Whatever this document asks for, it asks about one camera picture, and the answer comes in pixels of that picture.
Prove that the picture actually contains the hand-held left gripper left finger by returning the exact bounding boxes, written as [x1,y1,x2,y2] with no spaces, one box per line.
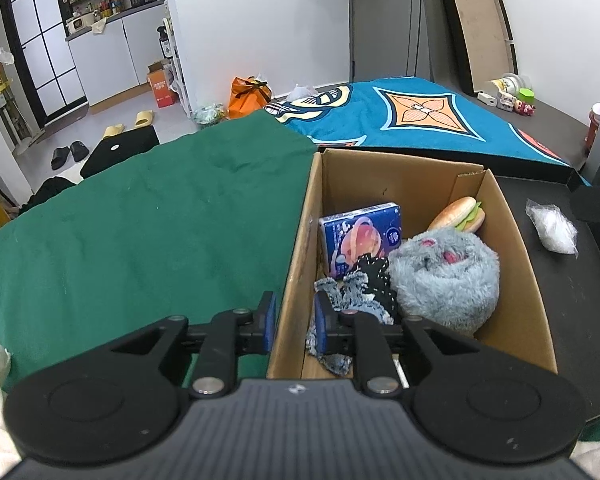
[107,290,277,397]

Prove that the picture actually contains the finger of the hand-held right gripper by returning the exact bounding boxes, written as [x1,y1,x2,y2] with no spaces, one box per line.
[569,184,600,224]

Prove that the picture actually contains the black flat bag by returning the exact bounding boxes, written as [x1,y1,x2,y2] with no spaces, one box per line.
[80,126,161,180]

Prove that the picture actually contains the blue patterned blanket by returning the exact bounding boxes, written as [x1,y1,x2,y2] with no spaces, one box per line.
[264,77,592,182]

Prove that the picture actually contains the blue tissue pack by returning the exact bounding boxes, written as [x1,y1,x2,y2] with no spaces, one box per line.
[319,202,404,281]

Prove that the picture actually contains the brown cardboard box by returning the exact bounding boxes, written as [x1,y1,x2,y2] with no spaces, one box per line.
[266,147,559,381]

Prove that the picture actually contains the red cup with white lid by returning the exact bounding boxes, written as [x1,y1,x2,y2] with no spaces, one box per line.
[587,102,600,159]

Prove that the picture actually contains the clear crumpled plastic bag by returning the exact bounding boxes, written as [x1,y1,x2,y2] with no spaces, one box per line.
[525,199,579,259]

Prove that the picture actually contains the white kitchen base cabinet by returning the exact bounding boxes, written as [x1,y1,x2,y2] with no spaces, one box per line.
[65,2,174,114]

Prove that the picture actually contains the black knitted cloth white dots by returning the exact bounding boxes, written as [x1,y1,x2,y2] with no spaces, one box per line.
[352,254,399,324]

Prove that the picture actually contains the orange carton box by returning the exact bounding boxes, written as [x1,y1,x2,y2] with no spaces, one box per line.
[146,60,179,108]

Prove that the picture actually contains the orange bag with black ribbon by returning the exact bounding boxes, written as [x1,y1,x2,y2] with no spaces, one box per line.
[228,76,273,120]

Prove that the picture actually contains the burger plush toy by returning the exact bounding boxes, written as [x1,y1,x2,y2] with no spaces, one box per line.
[426,196,487,234]

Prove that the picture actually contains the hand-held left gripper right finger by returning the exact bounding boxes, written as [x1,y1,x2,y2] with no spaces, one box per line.
[313,290,486,397]

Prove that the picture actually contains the white narrow shelf rack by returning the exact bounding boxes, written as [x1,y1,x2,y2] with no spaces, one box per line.
[157,15,190,117]

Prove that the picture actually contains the green cloth sheet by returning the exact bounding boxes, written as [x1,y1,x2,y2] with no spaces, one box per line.
[0,110,317,394]

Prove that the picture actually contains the grey-blue fluffy plush toy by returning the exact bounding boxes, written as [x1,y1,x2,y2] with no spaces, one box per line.
[387,226,501,337]

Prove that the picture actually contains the leaning wooden board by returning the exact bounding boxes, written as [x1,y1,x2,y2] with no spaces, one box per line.
[432,0,520,99]

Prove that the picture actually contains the green and white plastic bag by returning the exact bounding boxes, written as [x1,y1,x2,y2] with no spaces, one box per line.
[192,104,227,126]

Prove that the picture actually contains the black-framed glass door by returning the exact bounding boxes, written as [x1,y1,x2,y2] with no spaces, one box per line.
[0,0,89,129]

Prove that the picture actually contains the frayed denim cloth piece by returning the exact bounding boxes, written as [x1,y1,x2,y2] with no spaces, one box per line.
[306,275,396,376]

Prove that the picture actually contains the dark clothing heap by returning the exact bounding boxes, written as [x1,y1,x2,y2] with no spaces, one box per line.
[20,177,79,216]

